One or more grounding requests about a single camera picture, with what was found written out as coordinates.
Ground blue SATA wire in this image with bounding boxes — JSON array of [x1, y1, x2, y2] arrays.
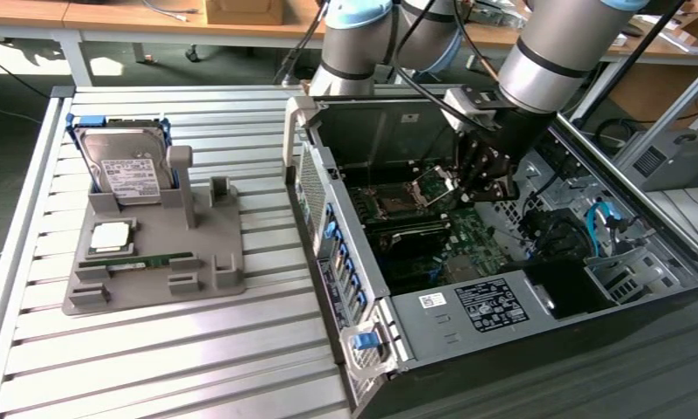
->
[[583, 196, 623, 263]]

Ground grey plastic parts rack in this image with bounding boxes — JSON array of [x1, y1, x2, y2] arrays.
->
[[61, 144, 249, 316]]

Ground black plastic shroud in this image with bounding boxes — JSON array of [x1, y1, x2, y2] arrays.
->
[[521, 259, 615, 322]]

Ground aluminium profile frame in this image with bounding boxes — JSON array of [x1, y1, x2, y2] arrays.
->
[[638, 72, 698, 145]]

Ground perforated metal drive cage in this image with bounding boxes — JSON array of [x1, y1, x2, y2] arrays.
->
[[517, 143, 603, 210]]

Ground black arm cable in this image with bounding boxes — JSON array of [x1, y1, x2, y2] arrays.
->
[[271, 0, 501, 132]]

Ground grey metal disk bay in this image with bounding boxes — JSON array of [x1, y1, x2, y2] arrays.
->
[[581, 244, 687, 306]]

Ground green Dell motherboard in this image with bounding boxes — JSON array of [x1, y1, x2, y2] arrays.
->
[[345, 182, 517, 296]]

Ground silver CPU chip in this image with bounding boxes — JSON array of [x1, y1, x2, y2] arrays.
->
[[89, 223, 135, 253]]

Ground white cable with plug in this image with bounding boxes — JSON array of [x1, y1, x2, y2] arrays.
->
[[138, 0, 202, 22]]

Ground metal socket cover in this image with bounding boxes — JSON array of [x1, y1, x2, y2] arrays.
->
[[409, 164, 459, 207]]

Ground brown cardboard box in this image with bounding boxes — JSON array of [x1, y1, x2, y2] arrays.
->
[[203, 0, 285, 26]]

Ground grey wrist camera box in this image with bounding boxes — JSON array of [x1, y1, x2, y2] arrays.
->
[[439, 86, 501, 132]]

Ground coiled black cable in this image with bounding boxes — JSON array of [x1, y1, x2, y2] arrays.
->
[[591, 117, 641, 152]]

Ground CPU socket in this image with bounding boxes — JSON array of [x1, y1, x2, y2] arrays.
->
[[371, 182, 438, 220]]

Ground silver hard disk drive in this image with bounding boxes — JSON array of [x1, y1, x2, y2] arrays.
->
[[71, 126, 173, 207]]

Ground black stand pole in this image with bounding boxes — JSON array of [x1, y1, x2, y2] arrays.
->
[[569, 0, 691, 130]]

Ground green RAM stick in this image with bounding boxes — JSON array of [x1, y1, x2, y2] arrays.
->
[[105, 255, 191, 271]]

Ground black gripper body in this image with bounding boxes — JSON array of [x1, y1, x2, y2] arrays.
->
[[455, 102, 561, 165]]

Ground wooden desk white frame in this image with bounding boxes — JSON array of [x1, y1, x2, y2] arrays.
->
[[458, 0, 698, 127], [0, 0, 326, 88]]

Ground grey control box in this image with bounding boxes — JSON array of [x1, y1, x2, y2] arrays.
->
[[613, 128, 698, 193]]

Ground black graphics card metal bracket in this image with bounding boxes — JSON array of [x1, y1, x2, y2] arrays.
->
[[366, 217, 461, 283]]

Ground grey power supply unit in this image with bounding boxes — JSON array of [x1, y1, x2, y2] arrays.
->
[[386, 269, 558, 364]]

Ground black cable bundle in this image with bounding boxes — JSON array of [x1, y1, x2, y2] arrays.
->
[[519, 191, 594, 263]]

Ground silver chipset heatsink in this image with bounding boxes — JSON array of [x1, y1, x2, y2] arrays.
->
[[445, 256, 482, 283]]

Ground metal device on desk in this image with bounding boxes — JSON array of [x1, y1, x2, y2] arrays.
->
[[467, 0, 525, 27]]

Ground open black PC case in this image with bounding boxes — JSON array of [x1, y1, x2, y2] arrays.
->
[[281, 85, 698, 418]]

